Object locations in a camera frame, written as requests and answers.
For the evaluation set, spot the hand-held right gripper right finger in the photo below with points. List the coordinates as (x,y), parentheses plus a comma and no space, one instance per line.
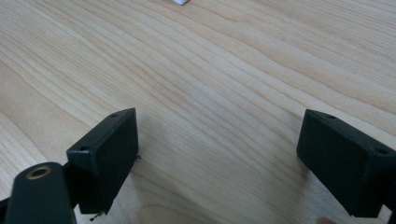
(345,161)

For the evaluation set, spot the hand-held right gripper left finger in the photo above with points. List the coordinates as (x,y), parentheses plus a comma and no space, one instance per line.
(106,158)

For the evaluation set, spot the small white block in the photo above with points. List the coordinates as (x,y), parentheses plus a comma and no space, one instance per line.
(180,1)

